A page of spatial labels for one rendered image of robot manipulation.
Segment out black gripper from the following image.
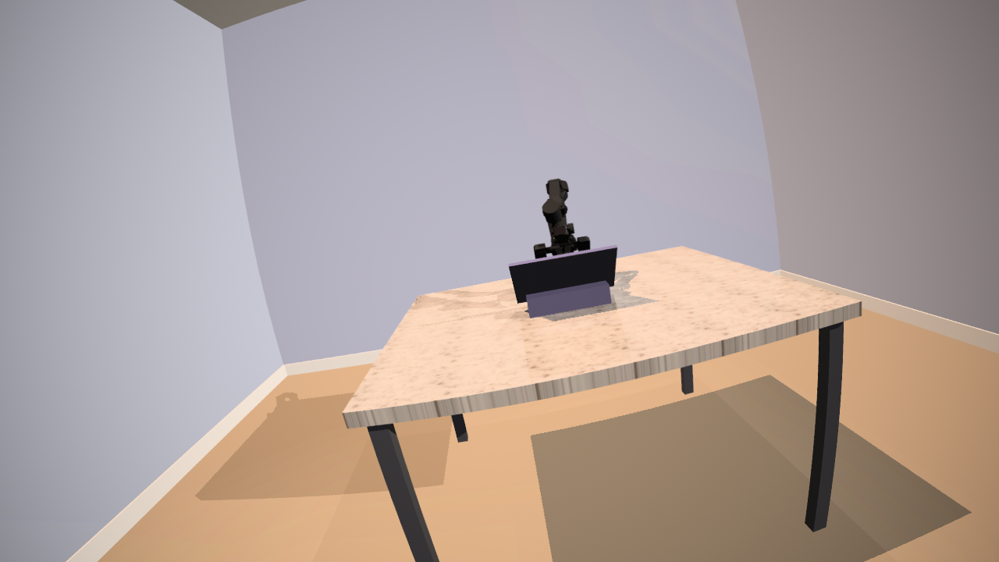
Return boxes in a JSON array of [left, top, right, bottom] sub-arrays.
[[534, 229, 590, 259]]

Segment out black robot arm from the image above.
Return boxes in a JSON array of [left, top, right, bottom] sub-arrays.
[[542, 179, 576, 243]]

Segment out purple switch panel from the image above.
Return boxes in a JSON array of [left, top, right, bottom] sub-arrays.
[[508, 244, 617, 318]]

